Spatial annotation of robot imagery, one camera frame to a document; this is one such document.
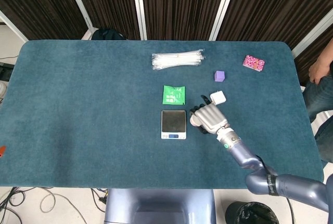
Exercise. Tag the digital kitchen scale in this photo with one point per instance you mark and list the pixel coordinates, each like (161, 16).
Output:
(173, 123)

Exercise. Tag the bystander's bare hand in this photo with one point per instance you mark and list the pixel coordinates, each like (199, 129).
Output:
(318, 71)

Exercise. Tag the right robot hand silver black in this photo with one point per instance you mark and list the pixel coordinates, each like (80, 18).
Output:
(212, 118)

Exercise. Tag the white partition post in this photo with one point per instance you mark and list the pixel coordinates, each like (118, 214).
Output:
(309, 36)
(223, 5)
(138, 5)
(78, 2)
(13, 26)

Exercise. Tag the right robot arm blue grey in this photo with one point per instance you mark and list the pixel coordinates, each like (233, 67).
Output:
(286, 185)

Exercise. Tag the black flat device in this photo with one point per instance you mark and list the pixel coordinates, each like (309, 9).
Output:
(5, 71)

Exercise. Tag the purple cube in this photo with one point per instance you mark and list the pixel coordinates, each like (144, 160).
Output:
(219, 76)

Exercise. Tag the green sachet packet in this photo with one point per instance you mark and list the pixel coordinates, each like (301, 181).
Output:
(173, 95)

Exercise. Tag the bystander's bare forearm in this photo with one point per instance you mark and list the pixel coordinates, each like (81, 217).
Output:
(327, 56)

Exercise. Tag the black bag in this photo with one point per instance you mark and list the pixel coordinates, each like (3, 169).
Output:
(108, 34)

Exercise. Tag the pink patterned box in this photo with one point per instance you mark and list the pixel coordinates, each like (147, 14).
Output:
(254, 63)

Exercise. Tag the black trash bin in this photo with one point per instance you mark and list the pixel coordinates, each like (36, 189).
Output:
(251, 213)

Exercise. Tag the white charger plug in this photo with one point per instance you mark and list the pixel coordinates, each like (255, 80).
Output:
(218, 97)

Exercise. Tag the white round object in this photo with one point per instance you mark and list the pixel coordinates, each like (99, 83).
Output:
(2, 91)

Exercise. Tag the bundle of clear wrapped straws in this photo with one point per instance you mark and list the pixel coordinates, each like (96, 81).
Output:
(178, 60)

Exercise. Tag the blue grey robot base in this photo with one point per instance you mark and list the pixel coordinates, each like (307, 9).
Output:
(160, 205)

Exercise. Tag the teal table cloth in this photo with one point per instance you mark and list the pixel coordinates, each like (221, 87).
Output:
(91, 117)

